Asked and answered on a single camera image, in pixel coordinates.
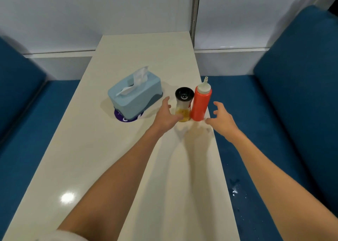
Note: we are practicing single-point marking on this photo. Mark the blue upholstered bench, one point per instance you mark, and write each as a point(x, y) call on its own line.
point(290, 90)
point(23, 122)

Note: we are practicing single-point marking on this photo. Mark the person's right hand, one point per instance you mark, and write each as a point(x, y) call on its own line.
point(225, 124)

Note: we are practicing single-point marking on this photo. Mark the person's right thumb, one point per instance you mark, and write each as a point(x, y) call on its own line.
point(211, 121)

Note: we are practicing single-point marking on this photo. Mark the person's left thumb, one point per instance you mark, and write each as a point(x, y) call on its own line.
point(178, 118)

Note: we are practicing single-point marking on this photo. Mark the white tissue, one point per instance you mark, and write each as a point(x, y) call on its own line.
point(138, 77)

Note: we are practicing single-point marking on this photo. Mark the person's right forearm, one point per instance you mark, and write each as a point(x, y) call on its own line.
point(274, 185)

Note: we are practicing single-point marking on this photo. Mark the red squeeze sauce bottle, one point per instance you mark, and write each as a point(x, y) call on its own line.
point(200, 103)

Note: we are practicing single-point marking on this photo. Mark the purple round table sticker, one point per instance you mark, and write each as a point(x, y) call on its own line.
point(124, 118)

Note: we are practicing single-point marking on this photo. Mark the person's left forearm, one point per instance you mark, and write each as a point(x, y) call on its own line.
point(124, 174)

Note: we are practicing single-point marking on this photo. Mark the light blue tissue box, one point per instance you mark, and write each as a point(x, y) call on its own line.
point(137, 98)

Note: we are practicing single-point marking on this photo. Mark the person's left hand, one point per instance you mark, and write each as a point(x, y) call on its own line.
point(164, 120)

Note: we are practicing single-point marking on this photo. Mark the glass oil dispenser black lid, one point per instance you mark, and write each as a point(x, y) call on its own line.
point(184, 98)

